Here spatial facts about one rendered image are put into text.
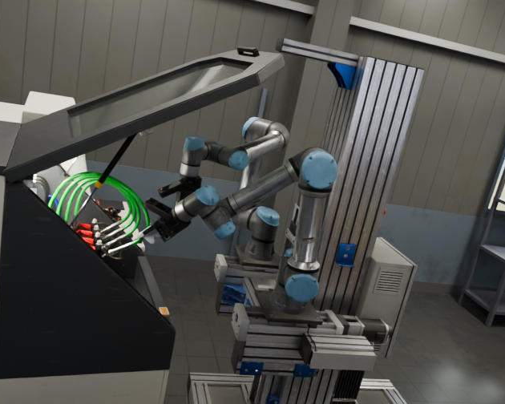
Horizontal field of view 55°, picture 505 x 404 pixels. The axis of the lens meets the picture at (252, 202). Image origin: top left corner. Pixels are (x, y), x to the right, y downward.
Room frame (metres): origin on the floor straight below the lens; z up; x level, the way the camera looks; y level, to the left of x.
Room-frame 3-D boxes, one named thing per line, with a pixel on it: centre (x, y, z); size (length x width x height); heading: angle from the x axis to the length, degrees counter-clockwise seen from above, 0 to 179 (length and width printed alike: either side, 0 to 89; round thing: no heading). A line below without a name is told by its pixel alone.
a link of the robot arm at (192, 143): (1.90, 0.27, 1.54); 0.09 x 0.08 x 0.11; 150
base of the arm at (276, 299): (1.78, -0.22, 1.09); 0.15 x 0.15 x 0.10
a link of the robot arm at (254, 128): (2.32, 0.03, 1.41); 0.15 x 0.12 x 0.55; 60
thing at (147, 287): (1.87, 0.34, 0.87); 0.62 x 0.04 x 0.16; 24
